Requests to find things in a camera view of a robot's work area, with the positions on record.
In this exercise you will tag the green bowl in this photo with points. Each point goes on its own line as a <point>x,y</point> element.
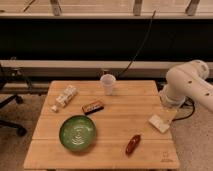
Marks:
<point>77,133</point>

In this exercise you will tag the translucent plastic cup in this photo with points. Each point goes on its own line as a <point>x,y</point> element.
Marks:
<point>107,81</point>

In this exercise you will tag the red pepper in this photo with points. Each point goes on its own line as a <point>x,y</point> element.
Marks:
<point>133,143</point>

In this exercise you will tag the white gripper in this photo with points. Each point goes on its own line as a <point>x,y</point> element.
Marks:
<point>170,112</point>

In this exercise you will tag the white sponge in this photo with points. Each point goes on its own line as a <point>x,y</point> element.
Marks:
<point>158,123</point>

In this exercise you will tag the black office chair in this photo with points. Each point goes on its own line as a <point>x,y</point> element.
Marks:
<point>7,119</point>

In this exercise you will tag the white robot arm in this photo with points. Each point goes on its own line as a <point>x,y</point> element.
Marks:
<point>187,80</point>

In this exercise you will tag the brown chocolate bar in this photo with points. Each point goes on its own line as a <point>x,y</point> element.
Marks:
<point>92,107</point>

